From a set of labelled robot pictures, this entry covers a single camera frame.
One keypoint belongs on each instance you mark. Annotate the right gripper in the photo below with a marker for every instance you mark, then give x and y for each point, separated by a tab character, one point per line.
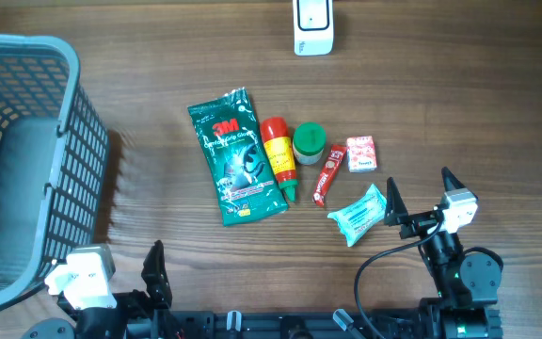
396	214

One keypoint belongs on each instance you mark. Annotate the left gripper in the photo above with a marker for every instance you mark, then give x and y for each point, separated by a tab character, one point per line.
157	287

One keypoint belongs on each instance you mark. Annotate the teal wet wipes pack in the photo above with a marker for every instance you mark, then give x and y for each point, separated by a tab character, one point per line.
357	218

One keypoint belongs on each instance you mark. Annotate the small red white box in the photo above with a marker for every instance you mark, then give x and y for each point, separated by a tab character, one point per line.
361	154

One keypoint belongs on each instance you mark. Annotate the red coffee stick sachet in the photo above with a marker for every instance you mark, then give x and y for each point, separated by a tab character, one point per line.
328	173

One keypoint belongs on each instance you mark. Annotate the green lid jar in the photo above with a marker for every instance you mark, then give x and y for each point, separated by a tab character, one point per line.
309	142

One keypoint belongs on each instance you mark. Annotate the green 3M gloves packet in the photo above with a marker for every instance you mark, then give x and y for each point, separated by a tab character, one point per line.
228	133

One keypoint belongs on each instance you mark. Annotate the red sauce bottle green cap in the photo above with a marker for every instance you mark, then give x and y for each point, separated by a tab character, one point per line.
278	147

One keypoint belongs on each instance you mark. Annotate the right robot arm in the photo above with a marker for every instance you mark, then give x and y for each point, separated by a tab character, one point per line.
467	280

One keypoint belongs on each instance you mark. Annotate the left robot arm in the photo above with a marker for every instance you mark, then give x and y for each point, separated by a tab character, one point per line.
92	322

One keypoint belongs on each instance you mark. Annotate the white barcode scanner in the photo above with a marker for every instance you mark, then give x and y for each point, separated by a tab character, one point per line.
313	27

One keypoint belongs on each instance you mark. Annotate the grey plastic shopping basket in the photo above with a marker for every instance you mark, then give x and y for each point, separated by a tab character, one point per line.
53	155

